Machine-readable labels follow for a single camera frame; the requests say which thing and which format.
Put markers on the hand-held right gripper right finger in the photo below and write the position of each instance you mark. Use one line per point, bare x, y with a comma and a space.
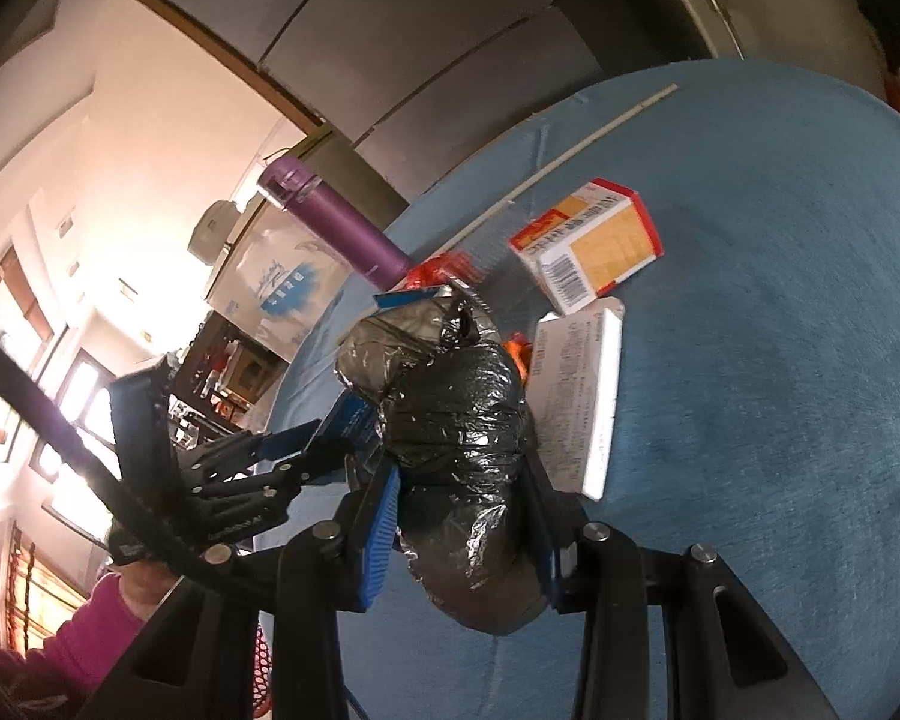
549, 562

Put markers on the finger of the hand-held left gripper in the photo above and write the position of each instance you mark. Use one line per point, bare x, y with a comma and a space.
300, 469
270, 442

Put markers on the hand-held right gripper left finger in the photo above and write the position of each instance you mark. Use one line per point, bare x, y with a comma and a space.
379, 540

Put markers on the silver foil bag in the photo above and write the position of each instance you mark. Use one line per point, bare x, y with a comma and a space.
450, 420

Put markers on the red plastic wrapper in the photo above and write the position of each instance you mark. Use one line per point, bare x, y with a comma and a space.
439, 270

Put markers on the person's left forearm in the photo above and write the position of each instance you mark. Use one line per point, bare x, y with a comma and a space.
90, 637

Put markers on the dark wooden shelf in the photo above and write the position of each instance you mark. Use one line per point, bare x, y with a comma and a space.
229, 367

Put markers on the white and blue box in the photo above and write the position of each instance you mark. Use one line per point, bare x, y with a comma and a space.
285, 285

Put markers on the white flat box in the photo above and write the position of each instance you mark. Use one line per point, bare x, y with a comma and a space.
570, 405

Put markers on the orange wrapper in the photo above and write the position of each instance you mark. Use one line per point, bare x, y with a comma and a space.
521, 356

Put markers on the white appliance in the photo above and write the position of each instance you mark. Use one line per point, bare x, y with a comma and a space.
214, 229

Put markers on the purple bottle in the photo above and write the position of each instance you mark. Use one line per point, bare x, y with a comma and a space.
330, 225

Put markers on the blue tablecloth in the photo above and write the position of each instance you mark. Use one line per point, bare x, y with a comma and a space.
757, 352

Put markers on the orange and red box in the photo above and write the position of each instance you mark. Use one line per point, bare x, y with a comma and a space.
600, 240

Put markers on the long white stick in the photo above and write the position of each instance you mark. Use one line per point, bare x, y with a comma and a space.
570, 153

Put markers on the large grey cabinet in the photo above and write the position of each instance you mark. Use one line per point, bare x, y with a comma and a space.
390, 22

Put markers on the white cabinet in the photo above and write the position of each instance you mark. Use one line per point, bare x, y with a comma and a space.
765, 0

